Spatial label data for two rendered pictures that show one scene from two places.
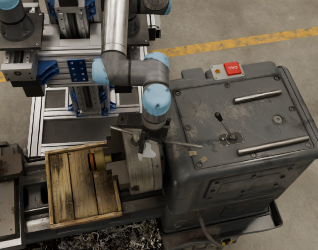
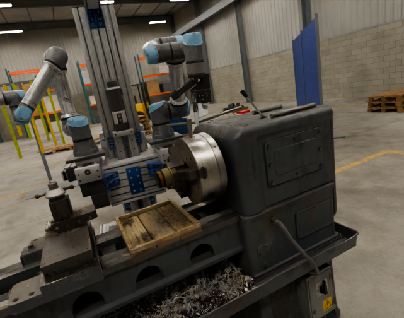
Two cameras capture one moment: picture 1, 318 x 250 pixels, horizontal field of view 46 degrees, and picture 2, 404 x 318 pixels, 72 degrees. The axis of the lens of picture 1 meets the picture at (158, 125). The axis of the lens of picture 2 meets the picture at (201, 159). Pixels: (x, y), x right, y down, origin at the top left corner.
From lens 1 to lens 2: 1.19 m
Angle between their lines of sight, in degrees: 45
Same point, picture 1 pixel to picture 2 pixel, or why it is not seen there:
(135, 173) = (198, 154)
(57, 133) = not seen: hidden behind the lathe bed
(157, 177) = (218, 156)
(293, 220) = (378, 287)
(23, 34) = (91, 149)
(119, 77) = (164, 47)
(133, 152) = (191, 141)
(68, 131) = not seen: hidden behind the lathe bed
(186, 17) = not seen: hidden behind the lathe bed
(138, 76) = (176, 44)
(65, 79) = (126, 193)
